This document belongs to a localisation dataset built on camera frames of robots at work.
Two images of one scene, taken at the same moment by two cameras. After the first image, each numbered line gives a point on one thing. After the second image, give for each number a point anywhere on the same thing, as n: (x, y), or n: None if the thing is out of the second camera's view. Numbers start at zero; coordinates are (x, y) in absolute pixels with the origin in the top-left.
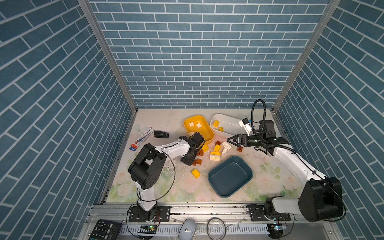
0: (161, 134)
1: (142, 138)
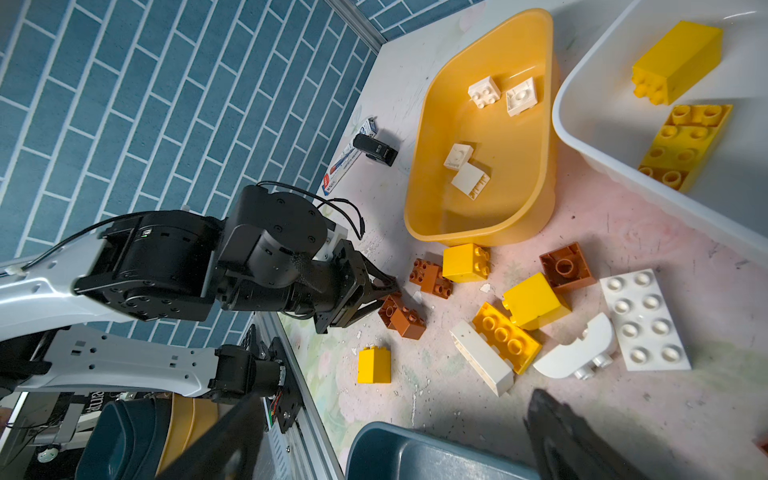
0: (375, 149)
1: (348, 158)
